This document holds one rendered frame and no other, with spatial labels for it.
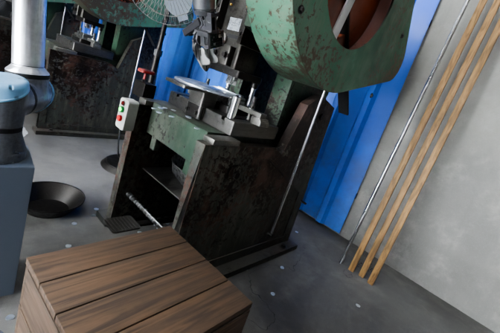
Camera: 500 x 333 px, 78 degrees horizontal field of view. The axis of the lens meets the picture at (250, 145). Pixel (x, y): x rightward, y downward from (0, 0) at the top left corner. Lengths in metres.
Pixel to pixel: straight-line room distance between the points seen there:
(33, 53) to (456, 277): 2.29
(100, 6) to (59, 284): 1.99
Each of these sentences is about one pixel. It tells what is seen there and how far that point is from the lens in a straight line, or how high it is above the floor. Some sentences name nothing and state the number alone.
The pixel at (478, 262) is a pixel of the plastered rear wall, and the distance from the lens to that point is 2.25.
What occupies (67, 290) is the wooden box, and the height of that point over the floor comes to 0.35.
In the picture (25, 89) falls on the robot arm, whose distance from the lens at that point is 1.08.
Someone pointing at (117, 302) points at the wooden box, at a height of 0.35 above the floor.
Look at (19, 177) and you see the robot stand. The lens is 1.11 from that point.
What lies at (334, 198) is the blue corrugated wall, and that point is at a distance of 2.38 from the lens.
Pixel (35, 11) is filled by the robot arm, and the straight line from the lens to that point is 1.18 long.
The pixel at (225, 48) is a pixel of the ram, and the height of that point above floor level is 0.96.
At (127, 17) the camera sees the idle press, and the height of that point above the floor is 0.99.
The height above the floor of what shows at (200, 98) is 0.74.
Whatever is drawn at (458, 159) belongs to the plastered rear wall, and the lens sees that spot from 2.18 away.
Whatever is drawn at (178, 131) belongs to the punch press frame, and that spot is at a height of 0.59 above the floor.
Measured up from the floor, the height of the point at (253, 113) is 0.74.
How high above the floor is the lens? 0.90
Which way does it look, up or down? 13 degrees down
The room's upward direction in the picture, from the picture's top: 18 degrees clockwise
